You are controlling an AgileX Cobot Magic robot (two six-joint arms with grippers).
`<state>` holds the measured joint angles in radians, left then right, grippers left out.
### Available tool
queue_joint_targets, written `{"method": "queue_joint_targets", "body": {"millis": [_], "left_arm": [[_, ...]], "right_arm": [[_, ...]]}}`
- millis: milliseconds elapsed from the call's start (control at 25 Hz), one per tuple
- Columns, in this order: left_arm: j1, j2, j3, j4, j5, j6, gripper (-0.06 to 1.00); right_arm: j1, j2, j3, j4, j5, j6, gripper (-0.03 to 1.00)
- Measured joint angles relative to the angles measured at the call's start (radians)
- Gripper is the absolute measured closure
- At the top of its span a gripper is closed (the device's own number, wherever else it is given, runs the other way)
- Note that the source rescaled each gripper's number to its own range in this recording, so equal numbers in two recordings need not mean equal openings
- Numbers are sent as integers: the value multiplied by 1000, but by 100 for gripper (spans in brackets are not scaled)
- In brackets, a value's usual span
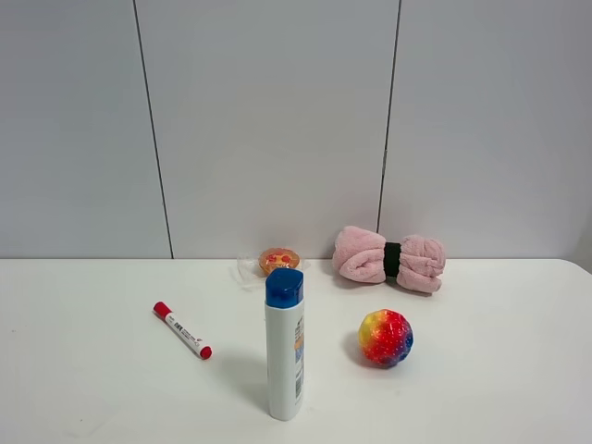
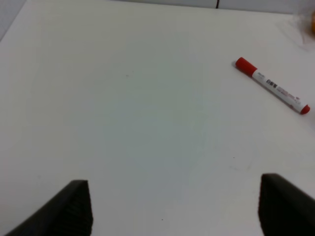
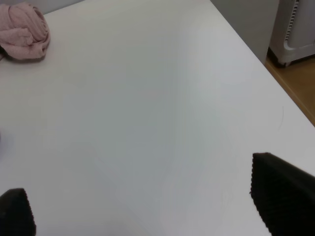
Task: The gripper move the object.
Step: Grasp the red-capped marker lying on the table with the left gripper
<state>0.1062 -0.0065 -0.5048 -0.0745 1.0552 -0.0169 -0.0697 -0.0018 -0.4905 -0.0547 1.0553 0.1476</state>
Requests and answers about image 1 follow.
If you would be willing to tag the red and white marker pen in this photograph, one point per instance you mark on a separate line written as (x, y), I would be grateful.
(197, 346)

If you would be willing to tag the wrapped orange cupcake toy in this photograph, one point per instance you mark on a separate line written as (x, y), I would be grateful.
(251, 271)

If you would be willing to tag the white bottle with blue cap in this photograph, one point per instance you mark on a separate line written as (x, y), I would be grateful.
(284, 328)

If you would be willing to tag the rolled pink towel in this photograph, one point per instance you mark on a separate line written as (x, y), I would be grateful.
(359, 254)

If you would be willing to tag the black band around towel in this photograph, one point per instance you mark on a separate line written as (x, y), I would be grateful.
(391, 260)

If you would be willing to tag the rainbow coloured spiky ball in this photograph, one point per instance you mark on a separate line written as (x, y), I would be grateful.
(385, 338)

